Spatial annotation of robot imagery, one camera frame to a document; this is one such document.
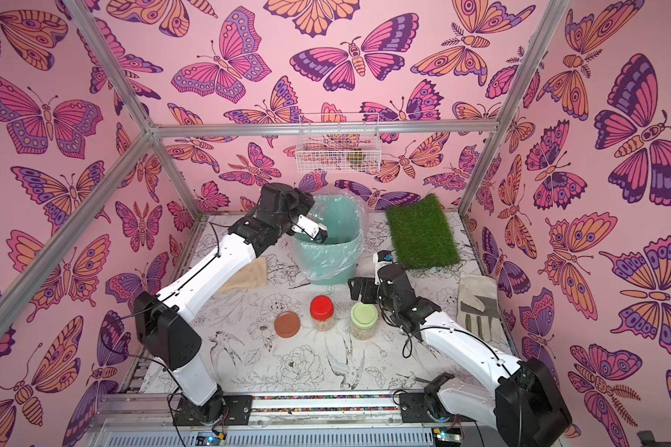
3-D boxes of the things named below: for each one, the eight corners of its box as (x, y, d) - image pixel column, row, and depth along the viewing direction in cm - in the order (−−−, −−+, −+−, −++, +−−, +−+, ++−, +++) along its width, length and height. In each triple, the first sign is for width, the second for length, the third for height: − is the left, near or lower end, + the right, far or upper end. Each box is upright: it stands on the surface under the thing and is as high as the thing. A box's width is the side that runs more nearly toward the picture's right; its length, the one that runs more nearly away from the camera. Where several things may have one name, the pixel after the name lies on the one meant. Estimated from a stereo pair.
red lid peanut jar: (313, 333, 89) (309, 316, 80) (314, 312, 94) (311, 294, 84) (334, 332, 89) (332, 316, 80) (334, 312, 94) (333, 294, 84)
